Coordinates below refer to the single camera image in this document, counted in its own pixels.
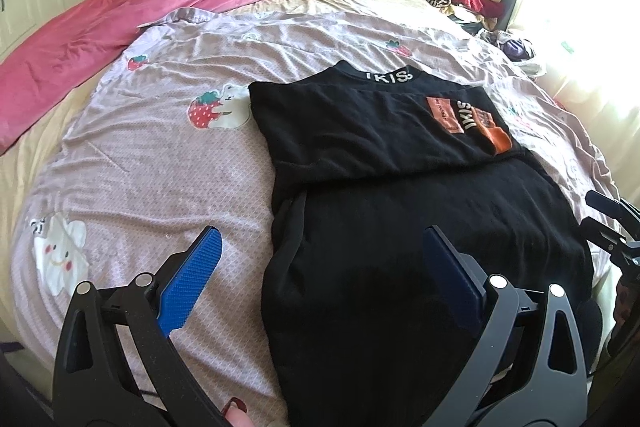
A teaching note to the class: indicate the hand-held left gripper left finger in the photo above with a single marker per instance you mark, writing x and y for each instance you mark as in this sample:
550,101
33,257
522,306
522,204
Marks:
192,269

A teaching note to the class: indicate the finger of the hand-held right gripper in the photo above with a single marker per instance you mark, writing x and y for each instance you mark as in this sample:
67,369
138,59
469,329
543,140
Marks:
605,234
612,207

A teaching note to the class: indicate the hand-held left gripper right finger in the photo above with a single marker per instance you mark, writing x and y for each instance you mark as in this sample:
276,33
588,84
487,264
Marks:
450,274

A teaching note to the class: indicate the black sweater with orange cuffs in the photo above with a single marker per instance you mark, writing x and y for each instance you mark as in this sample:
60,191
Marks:
400,217

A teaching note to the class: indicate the heap of lilac clothes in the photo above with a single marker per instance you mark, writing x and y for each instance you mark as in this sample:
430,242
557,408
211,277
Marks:
515,47

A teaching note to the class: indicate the person's left hand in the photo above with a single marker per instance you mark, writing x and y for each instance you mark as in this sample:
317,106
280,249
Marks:
242,414

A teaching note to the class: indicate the lilac strawberry printed blanket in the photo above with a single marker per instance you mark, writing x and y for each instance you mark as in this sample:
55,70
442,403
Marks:
150,167

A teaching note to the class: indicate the white curtain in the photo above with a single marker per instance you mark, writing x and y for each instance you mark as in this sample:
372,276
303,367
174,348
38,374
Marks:
575,7

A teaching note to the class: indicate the pink blanket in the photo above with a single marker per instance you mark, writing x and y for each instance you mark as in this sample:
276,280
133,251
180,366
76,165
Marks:
100,27

